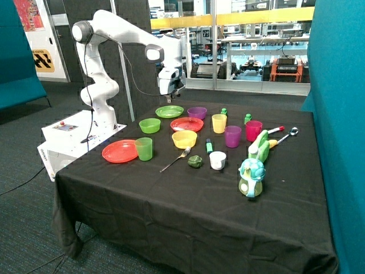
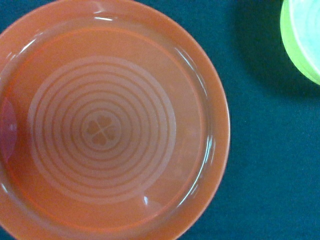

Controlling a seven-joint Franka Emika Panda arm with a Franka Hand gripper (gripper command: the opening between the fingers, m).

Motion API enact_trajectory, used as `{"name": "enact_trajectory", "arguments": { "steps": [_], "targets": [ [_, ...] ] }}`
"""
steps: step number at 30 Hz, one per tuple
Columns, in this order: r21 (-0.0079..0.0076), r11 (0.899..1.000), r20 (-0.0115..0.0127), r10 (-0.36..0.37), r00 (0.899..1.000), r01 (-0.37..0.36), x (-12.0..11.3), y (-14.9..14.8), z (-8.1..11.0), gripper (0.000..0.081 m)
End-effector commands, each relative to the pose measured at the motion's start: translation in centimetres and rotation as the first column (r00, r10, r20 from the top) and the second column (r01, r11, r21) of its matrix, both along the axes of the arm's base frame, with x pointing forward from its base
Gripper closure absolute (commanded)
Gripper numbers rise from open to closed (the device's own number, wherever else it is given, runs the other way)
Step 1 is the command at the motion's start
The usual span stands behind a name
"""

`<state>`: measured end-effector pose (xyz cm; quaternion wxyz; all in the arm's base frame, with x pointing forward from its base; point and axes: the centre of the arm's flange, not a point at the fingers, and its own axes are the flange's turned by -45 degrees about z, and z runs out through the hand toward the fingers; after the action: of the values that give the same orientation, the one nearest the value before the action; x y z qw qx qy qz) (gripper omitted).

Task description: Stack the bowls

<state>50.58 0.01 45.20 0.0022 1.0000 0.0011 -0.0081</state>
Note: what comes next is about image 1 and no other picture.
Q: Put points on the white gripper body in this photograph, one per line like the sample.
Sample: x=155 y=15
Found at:
x=171 y=80

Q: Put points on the purple plastic bowl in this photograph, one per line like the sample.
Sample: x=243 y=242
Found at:
x=197 y=112

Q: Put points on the green plastic bowl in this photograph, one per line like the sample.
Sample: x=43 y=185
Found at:
x=150 y=125

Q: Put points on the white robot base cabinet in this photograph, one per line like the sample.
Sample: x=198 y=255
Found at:
x=70 y=138

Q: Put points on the green plastic plate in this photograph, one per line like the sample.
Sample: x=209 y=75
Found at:
x=169 y=111

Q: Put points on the red plate centre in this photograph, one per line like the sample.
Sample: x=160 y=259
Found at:
x=187 y=123

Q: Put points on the red plate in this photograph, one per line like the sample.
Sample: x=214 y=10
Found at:
x=187 y=123
x=121 y=151

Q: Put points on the yellow plastic bowl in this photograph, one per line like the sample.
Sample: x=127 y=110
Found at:
x=185 y=138

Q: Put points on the yellow plastic cup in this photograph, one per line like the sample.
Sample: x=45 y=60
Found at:
x=219 y=123

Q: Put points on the green plastic cup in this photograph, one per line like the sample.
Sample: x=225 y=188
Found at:
x=144 y=147

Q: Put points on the metal fork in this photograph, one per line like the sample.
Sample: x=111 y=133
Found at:
x=183 y=155

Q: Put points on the green highlighter marker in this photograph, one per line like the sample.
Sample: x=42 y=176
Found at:
x=209 y=146

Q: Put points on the purple plastic cup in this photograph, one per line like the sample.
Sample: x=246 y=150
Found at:
x=232 y=136

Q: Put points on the green toy pepper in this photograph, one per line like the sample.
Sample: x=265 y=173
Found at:
x=195 y=161

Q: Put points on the red plate front left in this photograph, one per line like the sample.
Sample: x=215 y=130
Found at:
x=121 y=151

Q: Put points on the green block right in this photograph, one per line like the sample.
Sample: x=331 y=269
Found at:
x=247 y=118

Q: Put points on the white cup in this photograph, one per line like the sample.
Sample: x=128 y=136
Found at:
x=217 y=160

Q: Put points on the magenta plastic cup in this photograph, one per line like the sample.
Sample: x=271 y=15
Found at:
x=253 y=129

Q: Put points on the black tablecloth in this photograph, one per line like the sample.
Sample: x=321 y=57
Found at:
x=196 y=220

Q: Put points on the green white toy jug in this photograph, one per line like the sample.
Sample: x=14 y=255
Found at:
x=260 y=148

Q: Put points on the yellow toy piece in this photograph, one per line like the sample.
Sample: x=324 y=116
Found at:
x=272 y=143

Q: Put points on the red capped marker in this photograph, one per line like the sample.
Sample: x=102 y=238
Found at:
x=277 y=129

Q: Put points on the metal spoon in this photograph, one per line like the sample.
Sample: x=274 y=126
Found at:
x=292 y=132

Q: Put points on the yellow black sign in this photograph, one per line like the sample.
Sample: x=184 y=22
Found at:
x=43 y=61

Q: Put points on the teal sofa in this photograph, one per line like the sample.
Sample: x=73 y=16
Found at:
x=19 y=80

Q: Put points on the red poster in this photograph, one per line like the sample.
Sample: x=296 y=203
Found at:
x=29 y=15

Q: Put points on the teal partition wall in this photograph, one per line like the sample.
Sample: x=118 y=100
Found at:
x=336 y=99

